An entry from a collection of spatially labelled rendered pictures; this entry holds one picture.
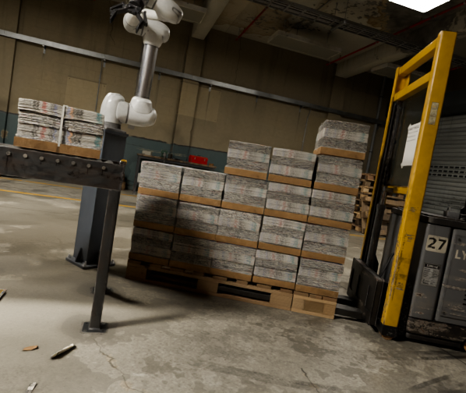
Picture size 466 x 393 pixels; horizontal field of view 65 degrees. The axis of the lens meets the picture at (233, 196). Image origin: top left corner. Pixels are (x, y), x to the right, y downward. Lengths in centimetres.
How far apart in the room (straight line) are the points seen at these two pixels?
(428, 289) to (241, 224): 121
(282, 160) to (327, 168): 30
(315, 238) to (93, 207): 157
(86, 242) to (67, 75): 685
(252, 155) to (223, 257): 71
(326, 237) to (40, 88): 792
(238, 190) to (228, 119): 711
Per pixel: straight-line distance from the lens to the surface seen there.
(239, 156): 246
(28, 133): 197
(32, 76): 950
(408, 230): 242
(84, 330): 197
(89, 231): 284
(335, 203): 248
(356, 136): 252
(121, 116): 283
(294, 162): 244
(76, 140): 194
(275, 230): 246
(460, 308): 268
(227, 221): 246
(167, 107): 924
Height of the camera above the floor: 86
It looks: 4 degrees down
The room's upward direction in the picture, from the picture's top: 10 degrees clockwise
